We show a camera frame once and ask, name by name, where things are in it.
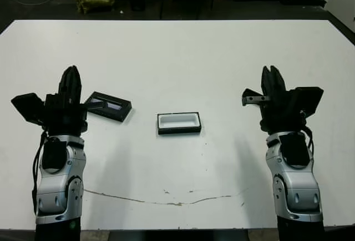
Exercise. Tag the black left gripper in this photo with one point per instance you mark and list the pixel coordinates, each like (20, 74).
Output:
(66, 119)

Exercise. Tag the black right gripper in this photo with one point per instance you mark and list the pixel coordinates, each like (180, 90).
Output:
(280, 119)

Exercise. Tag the black printed box lid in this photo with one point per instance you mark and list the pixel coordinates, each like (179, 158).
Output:
(113, 106)

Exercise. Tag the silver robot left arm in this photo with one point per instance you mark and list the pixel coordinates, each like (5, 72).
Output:
(55, 196)

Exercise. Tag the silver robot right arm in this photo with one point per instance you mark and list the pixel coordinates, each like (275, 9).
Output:
(299, 191)

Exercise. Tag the black box white insert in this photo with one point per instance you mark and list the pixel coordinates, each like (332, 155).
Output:
(178, 123)

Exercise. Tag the white door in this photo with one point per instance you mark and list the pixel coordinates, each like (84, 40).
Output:
(344, 2)

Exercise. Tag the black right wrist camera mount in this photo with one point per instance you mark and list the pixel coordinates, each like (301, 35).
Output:
(308, 99)

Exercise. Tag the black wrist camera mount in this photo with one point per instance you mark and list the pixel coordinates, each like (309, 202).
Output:
(27, 108)
(308, 99)

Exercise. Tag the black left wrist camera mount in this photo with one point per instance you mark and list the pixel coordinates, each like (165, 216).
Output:
(27, 108)

